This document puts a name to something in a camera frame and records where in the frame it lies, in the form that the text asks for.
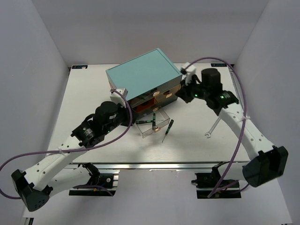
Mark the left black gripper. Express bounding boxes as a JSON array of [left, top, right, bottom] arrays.
[[103, 100, 140, 135]]

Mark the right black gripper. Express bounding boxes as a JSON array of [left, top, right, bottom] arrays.
[[175, 76, 209, 105]]

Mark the small precision screwdriver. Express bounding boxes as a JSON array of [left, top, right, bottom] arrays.
[[162, 119, 174, 143], [152, 113, 156, 128], [135, 120, 154, 124]]

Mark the clear drawer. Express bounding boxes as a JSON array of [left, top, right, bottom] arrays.
[[135, 108, 170, 138]]

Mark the silver open-end wrench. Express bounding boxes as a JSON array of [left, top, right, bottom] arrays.
[[204, 117, 221, 138]]

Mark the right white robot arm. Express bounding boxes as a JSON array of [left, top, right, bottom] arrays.
[[176, 67, 288, 187]]

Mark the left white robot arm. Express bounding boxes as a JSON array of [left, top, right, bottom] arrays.
[[11, 101, 138, 212]]

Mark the teal drawer cabinet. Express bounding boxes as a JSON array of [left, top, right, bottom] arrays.
[[106, 48, 182, 119]]

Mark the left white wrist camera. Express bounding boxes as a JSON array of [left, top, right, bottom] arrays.
[[110, 88, 128, 107]]

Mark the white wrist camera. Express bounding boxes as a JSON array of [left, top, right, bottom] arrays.
[[180, 62, 196, 86], [110, 88, 128, 107]]

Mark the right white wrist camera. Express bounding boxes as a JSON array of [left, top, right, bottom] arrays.
[[180, 62, 196, 86]]

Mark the gold middle drawer handle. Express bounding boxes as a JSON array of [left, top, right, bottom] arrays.
[[152, 127, 161, 133]]

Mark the aluminium table edge rail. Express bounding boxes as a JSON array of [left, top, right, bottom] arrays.
[[67, 161, 251, 170]]

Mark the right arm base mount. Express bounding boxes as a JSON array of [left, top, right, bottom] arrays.
[[191, 161, 242, 199]]

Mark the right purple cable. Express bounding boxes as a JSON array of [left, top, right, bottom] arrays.
[[181, 56, 249, 199]]

